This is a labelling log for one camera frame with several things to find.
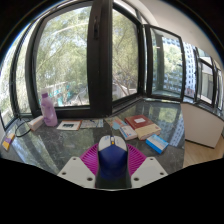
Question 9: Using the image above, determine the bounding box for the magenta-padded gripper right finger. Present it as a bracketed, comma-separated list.
[125, 143, 169, 189]

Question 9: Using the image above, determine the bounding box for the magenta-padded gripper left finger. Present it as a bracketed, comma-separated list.
[57, 143, 101, 189]

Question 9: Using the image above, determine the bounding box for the blue and white computer mouse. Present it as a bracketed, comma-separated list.
[94, 135, 132, 189]

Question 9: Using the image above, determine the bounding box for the blue and white box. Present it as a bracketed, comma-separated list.
[145, 134, 170, 155]

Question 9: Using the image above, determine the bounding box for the cream book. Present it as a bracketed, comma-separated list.
[134, 123, 162, 141]

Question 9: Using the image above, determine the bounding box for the white booklet with dark picture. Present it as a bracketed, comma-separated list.
[56, 119, 83, 131]

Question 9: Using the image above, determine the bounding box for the pale printed paper sheet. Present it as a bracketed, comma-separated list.
[79, 118, 105, 129]

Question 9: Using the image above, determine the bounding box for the red hardcover book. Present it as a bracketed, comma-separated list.
[124, 114, 155, 130]

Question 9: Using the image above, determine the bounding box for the teal booklet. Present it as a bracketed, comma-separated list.
[104, 116, 128, 131]

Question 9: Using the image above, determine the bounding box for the white and orange carton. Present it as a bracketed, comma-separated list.
[27, 115, 45, 132]

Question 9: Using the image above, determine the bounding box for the purple detergent bottle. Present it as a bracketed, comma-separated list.
[39, 88, 59, 128]

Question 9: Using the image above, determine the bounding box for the black cable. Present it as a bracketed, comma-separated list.
[13, 117, 33, 138]

